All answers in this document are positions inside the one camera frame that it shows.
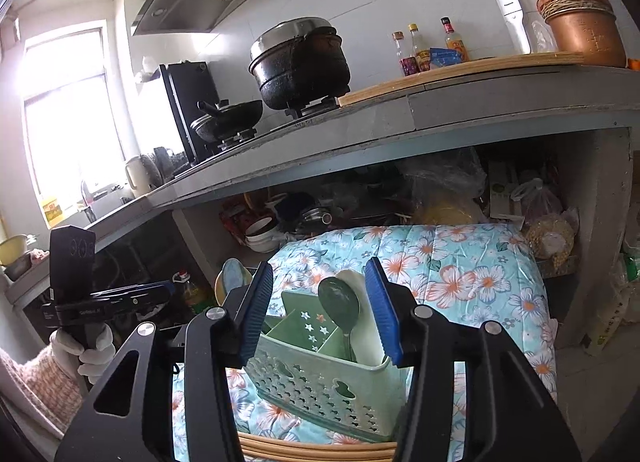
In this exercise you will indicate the cooking oil bottle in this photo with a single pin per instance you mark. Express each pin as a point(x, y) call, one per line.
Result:
point(192, 294)

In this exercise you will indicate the metal basin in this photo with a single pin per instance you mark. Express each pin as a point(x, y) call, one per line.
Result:
point(20, 269)

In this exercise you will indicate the yellow plate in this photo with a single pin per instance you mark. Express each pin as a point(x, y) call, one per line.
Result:
point(221, 289)

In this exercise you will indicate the orange fruit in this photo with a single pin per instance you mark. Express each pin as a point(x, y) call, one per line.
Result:
point(635, 64)

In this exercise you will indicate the person's left hand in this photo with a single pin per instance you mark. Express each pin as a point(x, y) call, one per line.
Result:
point(97, 362)

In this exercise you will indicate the white ceramic spoon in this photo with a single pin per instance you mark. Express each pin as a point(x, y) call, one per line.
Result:
point(367, 327)

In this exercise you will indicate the yellow packet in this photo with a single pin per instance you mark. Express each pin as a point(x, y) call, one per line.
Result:
point(51, 212)

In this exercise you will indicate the clear plastic bag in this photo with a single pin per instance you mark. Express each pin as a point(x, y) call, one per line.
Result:
point(445, 171)

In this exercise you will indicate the wooden cutting board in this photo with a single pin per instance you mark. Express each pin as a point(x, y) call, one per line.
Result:
point(450, 74)

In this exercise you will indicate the person's left forearm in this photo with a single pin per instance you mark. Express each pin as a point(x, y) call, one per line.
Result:
point(35, 392)

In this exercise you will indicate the red cap sauce bottle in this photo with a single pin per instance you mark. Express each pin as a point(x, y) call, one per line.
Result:
point(454, 44)

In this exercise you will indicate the bag of snacks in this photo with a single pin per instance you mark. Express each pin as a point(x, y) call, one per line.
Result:
point(550, 237)

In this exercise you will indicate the red packaging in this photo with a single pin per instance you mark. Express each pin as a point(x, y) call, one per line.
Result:
point(235, 222)

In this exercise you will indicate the dark sauce bottle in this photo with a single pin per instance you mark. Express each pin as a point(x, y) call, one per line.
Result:
point(406, 61)

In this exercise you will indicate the metal faucet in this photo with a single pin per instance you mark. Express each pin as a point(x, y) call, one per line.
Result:
point(90, 202)

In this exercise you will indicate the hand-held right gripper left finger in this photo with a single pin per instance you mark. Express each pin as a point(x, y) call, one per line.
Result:
point(257, 312)

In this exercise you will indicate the green plastic utensil holder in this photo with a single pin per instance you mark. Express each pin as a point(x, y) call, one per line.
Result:
point(320, 382)

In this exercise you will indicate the stacked white bowls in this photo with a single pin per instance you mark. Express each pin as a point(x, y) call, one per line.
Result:
point(262, 237)

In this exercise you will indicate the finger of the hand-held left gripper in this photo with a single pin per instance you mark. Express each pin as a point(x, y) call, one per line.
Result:
point(145, 304)
point(140, 288)

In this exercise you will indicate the white sack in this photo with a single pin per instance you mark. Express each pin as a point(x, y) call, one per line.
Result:
point(615, 302)

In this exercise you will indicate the window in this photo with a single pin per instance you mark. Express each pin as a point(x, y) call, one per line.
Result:
point(70, 116)

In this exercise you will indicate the white electric kettle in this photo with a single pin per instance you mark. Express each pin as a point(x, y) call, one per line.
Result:
point(515, 6)

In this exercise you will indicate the black cooking pot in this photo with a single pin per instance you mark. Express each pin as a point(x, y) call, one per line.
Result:
point(300, 66)

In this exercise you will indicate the metal spoon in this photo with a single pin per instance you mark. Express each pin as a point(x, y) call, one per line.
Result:
point(340, 302)

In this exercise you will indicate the yellow bag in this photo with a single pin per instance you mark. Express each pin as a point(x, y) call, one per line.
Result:
point(445, 212)

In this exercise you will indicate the blue packet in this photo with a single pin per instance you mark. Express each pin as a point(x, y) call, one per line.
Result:
point(444, 57)

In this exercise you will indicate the grey concrete kitchen counter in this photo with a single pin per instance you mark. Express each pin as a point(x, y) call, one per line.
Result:
point(500, 101)

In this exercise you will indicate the blue plate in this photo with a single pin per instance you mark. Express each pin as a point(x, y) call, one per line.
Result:
point(235, 274)

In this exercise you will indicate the black mug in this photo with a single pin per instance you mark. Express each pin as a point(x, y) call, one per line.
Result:
point(164, 161)

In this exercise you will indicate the cream pitcher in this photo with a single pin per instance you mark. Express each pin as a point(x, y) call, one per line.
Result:
point(137, 176)

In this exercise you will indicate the green basin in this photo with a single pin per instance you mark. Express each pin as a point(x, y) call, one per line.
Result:
point(12, 247)

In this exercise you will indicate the woven basket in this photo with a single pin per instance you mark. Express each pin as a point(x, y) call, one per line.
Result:
point(575, 1)

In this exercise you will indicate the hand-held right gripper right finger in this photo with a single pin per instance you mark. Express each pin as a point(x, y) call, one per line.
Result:
point(385, 312)

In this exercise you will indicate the black wok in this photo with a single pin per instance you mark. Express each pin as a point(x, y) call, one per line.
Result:
point(230, 119)

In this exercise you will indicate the wooden chopstick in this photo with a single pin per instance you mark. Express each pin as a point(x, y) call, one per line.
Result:
point(320, 451)
point(320, 458)
point(320, 443)

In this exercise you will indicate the gas stove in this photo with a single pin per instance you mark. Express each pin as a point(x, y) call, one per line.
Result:
point(280, 121)

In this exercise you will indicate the yellow label sauce bottle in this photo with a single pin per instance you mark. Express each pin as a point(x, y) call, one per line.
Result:
point(420, 54)

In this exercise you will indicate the clear glass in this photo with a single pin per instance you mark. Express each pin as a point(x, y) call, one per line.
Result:
point(544, 36)

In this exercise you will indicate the patterned jar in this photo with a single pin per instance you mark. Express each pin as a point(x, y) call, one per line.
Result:
point(150, 167)

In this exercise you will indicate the floral blue blanket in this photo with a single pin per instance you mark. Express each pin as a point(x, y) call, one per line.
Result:
point(465, 287)

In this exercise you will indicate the white green carton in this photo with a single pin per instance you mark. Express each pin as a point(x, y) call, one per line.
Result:
point(502, 192)

